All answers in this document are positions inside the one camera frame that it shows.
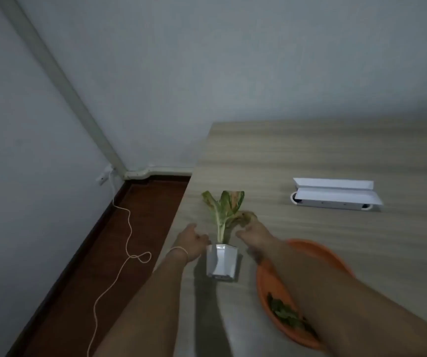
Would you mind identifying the person's left hand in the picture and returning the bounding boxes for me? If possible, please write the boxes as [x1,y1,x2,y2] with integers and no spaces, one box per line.
[171,224,211,263]

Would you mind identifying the person's right hand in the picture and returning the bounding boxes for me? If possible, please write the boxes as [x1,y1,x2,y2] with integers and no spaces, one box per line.
[235,218,279,265]

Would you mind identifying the white plant pot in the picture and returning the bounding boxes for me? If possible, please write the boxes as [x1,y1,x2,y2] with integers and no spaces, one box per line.
[205,243,240,283]

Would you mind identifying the green variegated plant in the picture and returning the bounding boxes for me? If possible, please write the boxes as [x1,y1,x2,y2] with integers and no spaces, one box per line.
[201,190,259,245]

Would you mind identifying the person's left forearm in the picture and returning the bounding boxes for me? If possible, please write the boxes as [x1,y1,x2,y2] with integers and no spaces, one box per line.
[92,250,190,357]

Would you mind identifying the person's right forearm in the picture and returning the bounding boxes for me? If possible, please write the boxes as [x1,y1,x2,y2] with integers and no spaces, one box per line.
[260,238,427,357]

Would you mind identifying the orange plastic tray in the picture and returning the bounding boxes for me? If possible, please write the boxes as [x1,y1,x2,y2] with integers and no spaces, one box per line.
[255,239,355,350]

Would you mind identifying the cut green leaves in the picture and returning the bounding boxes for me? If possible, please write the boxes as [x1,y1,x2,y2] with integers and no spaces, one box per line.
[267,293,318,339]

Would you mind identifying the white open long box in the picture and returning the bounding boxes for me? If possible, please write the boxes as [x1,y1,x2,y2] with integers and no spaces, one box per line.
[290,177,384,212]

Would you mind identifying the short white corner conduit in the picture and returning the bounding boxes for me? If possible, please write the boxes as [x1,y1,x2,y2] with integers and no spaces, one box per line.
[124,165,196,181]

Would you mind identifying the dark wooden baseboard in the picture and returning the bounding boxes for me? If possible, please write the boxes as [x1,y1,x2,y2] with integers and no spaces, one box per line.
[7,176,192,357]

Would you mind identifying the white string bracelet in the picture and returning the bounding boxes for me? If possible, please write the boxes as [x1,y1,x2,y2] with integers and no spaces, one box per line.
[168,247,190,264]

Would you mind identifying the white cable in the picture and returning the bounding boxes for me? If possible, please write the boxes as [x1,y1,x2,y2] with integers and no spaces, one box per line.
[86,170,153,357]

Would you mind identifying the white wall socket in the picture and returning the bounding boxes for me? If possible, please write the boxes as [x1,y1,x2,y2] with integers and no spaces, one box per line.
[95,164,114,186]

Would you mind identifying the long white cable conduit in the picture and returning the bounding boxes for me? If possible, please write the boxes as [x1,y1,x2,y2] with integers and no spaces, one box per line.
[0,0,129,179]

